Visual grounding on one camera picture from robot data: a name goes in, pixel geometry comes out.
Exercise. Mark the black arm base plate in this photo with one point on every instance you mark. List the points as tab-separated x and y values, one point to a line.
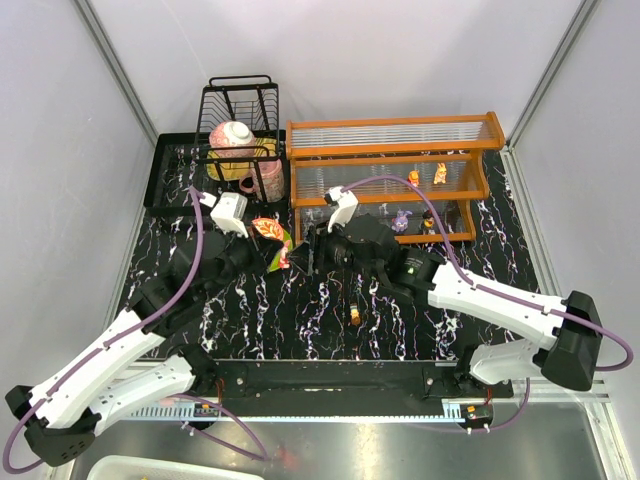
243	378

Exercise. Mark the lime green plate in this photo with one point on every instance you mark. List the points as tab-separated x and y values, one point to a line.
274	263

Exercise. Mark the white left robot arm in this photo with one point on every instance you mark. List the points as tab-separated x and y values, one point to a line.
61	417

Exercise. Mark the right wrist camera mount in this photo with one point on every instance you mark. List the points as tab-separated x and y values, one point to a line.
344	203

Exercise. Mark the brown rabbit toy figure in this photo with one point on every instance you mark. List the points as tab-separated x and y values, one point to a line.
440	176

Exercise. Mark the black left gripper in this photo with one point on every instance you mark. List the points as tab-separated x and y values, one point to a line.
255	247

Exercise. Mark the orange patterned white bowl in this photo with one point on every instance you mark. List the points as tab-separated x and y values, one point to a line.
269	228

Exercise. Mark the black drain tray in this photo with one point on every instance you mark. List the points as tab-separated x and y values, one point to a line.
178	163

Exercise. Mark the yellow plate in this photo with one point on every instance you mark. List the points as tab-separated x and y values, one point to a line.
233	164

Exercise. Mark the white plastic bin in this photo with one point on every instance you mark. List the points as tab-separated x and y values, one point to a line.
117	467

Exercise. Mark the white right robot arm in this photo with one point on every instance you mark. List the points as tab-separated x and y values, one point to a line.
558	338

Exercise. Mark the pink piglet toy figure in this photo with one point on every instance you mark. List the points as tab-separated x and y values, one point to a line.
283	262

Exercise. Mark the wooden tiered display shelf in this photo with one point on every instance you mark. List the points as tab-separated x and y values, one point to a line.
375	156

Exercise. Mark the purple bunny toy figure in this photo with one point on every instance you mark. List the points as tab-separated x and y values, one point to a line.
400	223

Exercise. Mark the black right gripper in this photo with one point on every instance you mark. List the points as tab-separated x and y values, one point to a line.
321	250

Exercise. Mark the pink floral bowl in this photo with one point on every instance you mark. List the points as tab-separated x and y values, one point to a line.
232	139

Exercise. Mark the black wire dish rack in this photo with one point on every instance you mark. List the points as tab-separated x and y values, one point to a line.
250	99

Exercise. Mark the yellow bear toy figure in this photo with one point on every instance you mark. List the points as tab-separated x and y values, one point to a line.
414	178

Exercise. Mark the pink floral mug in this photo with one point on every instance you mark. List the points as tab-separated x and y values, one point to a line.
265	180

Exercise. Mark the Snow White toy figure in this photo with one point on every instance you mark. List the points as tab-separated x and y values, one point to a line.
427	225

